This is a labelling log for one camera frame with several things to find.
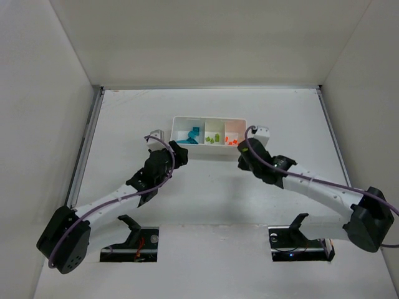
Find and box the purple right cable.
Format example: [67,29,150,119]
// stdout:
[244,125,399,249]

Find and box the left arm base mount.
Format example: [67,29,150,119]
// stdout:
[99,215,160,263]

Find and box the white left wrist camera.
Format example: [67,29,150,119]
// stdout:
[147,130,165,151]

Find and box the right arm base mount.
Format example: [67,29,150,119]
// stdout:
[268,213,335,262]

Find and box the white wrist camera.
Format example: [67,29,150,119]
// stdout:
[147,130,165,151]
[251,125,271,147]

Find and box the teal small lego brick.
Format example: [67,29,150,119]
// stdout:
[188,138,198,144]

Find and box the purple cable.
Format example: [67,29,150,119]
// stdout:
[47,135,175,269]
[244,125,399,249]

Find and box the white divided container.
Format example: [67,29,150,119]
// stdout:
[171,116,247,156]

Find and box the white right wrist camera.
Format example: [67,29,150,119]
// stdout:
[251,125,271,147]

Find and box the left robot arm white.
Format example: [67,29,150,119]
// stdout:
[37,136,188,274]

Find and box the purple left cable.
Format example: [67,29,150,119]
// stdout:
[47,135,175,269]

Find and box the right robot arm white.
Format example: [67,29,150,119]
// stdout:
[238,138,394,252]

